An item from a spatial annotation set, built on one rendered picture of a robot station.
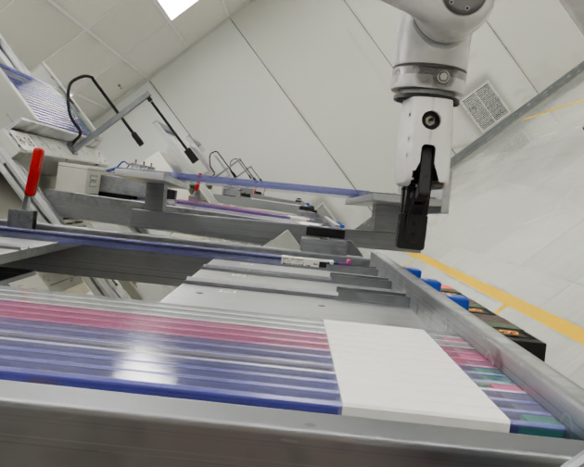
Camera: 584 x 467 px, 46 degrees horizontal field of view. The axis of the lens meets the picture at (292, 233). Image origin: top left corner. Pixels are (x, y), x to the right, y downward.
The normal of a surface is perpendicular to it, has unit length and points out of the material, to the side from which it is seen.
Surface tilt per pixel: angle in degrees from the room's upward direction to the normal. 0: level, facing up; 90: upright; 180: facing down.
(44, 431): 90
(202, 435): 90
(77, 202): 90
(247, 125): 90
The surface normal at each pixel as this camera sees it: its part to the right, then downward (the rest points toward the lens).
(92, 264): 0.00, 0.06
